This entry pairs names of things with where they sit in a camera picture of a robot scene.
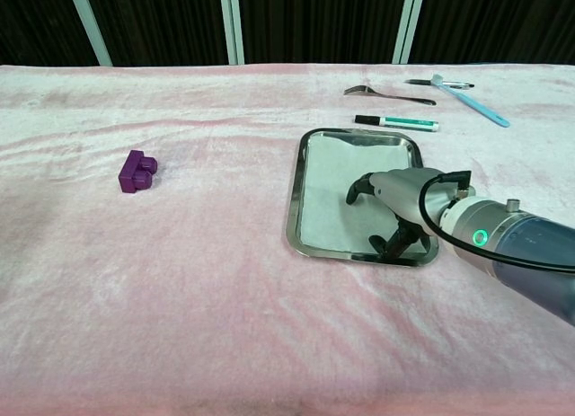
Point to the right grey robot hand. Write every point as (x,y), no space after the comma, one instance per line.
(404,191)

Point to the white paper sheet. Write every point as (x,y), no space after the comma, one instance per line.
(328,187)

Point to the stainless steel tray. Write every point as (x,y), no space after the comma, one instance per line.
(294,200)

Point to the green white marker pen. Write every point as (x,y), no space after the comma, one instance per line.
(404,122)

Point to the black ballpoint pen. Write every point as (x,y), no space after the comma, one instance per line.
(418,82)

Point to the silver metal fork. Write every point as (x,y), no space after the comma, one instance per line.
(357,91)

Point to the light blue toothbrush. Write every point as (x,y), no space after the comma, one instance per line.
(476,106)

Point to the black pleated curtain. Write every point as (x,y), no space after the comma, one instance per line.
(314,20)

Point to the pink plush table cloth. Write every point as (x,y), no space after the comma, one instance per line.
(224,299)

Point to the purple toy building block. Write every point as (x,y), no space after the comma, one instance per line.
(135,175)

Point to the white frame post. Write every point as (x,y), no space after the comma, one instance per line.
(90,25)
(232,25)
(408,25)

